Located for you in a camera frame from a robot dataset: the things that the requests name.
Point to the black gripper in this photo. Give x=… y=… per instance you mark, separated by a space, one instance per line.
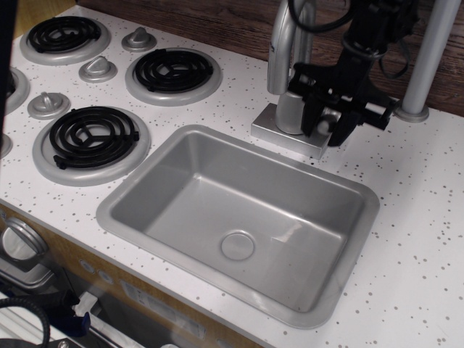
x=344 y=87

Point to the silver faucet lever handle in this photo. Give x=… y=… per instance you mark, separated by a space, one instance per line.
x=327 y=121

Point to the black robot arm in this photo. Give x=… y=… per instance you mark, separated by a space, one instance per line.
x=373 y=25

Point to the silver toy faucet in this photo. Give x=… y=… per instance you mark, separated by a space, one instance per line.
x=280 y=123

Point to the grey support pole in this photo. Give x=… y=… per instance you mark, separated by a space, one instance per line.
x=412 y=108

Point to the grey toy sink basin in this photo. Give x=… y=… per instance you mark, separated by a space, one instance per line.
x=279 y=235

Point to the back right stove burner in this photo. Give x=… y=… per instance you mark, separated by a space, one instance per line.
x=173 y=77

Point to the silver knob back right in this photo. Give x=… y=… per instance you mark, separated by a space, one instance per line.
x=138 y=41

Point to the silver knob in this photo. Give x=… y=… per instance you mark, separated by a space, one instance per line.
x=98 y=70
x=138 y=41
x=48 y=106

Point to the silver knob middle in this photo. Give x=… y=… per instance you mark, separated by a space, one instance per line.
x=98 y=70

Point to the front right stove burner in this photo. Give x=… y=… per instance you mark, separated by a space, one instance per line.
x=91 y=146

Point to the back left stove burner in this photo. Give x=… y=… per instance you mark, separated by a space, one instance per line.
x=64 y=40

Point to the silver knob front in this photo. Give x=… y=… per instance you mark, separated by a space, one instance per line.
x=48 y=106

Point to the left edge stove burner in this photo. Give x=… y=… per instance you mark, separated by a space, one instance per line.
x=19 y=92

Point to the silver knob left edge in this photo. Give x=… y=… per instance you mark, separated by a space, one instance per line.
x=6 y=145

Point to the blue clamp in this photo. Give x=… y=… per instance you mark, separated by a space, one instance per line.
x=80 y=326

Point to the silver oven dial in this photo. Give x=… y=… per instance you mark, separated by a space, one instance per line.
x=21 y=245

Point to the silver oven door handle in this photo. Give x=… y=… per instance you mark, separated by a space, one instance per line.
x=37 y=279

